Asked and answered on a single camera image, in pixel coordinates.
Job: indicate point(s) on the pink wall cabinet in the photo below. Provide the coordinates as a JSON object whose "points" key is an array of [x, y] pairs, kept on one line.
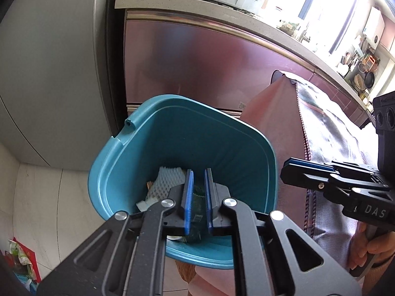
{"points": [[389, 37]]}

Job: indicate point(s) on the dark framed window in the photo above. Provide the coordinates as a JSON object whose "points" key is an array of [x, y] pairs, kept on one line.
{"points": [[311, 3]]}

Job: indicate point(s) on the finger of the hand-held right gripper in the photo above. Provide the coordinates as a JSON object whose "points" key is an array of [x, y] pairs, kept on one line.
{"points": [[308, 162], [302, 176]]}

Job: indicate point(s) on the checked grey cloth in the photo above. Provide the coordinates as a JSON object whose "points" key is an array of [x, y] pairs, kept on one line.
{"points": [[333, 141]]}

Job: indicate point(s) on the hanging black frying pan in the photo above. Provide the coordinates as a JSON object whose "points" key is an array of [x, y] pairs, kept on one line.
{"points": [[369, 80]]}

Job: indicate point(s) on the small white foam net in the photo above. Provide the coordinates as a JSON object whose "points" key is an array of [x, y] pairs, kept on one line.
{"points": [[163, 182]]}

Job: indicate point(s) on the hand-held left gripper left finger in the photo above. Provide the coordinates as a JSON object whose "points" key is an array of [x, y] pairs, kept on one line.
{"points": [[188, 209]]}

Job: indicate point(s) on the pink table cover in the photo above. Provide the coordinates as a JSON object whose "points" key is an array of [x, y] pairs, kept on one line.
{"points": [[271, 117]]}

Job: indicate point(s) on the grey refrigerator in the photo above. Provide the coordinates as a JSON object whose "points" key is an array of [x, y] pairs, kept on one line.
{"points": [[52, 67]]}

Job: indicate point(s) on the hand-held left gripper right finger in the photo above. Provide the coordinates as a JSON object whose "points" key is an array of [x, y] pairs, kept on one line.
{"points": [[208, 209]]}

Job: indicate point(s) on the purple kitchen counter cabinets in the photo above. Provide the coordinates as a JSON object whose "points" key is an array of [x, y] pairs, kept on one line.
{"points": [[185, 61]]}

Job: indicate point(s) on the teal plastic trash bin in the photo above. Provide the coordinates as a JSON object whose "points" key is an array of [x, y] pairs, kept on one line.
{"points": [[185, 135]]}

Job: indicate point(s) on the steel kitchen faucet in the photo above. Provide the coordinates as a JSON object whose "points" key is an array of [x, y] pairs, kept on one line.
{"points": [[304, 34]]}

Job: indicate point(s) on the orange grater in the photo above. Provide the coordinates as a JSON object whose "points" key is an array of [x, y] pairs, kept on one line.
{"points": [[372, 60]]}

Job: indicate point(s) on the person's right forearm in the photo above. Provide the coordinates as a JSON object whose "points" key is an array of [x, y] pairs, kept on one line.
{"points": [[382, 280]]}

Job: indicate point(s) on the white water heater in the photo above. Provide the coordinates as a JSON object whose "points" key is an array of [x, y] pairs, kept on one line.
{"points": [[374, 26]]}

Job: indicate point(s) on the person's right hand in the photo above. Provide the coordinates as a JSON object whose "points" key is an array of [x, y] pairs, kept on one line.
{"points": [[358, 252]]}

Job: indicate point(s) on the red green plastic bag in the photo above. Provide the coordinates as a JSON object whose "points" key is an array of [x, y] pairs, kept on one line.
{"points": [[21, 259]]}

